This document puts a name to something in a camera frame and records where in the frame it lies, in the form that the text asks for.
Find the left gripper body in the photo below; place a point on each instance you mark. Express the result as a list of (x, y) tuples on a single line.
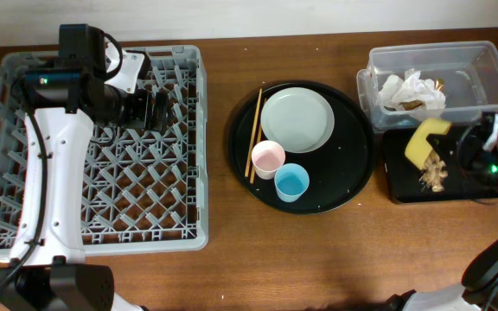
[(146, 112)]

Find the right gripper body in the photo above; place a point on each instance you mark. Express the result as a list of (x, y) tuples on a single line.
[(475, 157)]

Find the food scraps pile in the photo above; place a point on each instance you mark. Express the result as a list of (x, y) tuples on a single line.
[(433, 173)]

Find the yellow bowl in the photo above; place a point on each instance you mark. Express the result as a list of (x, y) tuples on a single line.
[(418, 149)]

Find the gold snack wrapper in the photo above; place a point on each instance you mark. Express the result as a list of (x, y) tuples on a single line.
[(415, 93)]

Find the white napkin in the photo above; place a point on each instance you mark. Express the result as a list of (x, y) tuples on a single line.
[(390, 88)]

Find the pink cup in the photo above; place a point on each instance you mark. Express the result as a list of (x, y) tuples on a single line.
[(267, 157)]

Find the pale grey plate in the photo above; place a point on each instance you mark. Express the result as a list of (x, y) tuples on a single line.
[(299, 119)]

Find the blue cup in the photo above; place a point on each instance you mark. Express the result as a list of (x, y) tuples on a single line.
[(291, 182)]

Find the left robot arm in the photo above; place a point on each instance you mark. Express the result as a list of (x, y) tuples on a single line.
[(64, 99)]

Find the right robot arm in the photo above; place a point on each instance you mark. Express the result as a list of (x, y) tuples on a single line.
[(478, 289)]

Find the grey dishwasher rack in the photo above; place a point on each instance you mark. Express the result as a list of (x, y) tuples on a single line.
[(143, 191)]

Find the clear plastic bin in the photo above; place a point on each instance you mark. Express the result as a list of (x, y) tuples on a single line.
[(467, 69)]

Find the black rectangular tray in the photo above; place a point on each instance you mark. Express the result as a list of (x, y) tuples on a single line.
[(403, 178)]

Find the wooden chopstick left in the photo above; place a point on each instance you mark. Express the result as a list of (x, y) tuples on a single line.
[(255, 123)]

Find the round black tray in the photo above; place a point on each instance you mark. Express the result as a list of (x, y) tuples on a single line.
[(338, 170)]

